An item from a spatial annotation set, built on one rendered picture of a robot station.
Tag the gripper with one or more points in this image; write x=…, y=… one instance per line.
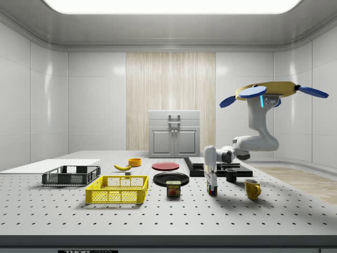
x=212, y=177

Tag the puzzle cube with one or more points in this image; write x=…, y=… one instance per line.
x=212, y=191

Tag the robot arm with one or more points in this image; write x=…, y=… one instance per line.
x=259, y=124

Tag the black mug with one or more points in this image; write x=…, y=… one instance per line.
x=230, y=176

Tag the black stove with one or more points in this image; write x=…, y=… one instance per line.
x=194, y=171

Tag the flat-sided can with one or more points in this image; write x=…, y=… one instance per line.
x=173, y=189

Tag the yellow mug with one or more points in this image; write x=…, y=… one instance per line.
x=251, y=190

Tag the red plate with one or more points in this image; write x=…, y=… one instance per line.
x=165, y=166

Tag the black plate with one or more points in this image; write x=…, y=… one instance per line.
x=163, y=177

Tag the white cabinet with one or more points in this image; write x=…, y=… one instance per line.
x=173, y=139

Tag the yellow bowl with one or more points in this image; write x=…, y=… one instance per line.
x=134, y=163

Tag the banana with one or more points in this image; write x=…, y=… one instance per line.
x=122, y=167

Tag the yellow basket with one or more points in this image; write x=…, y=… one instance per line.
x=116, y=196

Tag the drone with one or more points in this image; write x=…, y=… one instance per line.
x=273, y=88

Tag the dark grey basket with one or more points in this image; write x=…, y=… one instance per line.
x=68, y=178

